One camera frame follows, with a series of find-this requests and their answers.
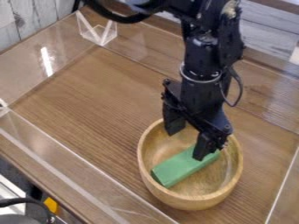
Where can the yellow button on device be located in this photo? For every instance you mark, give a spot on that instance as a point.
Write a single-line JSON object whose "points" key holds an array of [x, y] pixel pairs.
{"points": [[52, 205]]}

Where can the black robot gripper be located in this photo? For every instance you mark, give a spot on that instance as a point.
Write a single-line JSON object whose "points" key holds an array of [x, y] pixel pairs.
{"points": [[193, 102]]}

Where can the green rectangular block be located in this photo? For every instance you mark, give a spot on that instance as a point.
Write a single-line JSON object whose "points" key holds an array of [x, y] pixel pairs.
{"points": [[178, 167]]}

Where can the clear acrylic corner bracket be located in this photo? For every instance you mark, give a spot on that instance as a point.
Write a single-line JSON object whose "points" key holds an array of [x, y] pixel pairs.
{"points": [[98, 34]]}

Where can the brown wooden bowl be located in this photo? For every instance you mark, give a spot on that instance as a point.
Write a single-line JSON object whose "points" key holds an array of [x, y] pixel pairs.
{"points": [[184, 183]]}

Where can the black device bottom left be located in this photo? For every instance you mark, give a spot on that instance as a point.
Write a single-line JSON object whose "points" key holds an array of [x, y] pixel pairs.
{"points": [[20, 209]]}

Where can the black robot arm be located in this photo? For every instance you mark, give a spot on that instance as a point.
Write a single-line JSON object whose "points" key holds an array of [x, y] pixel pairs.
{"points": [[209, 31]]}

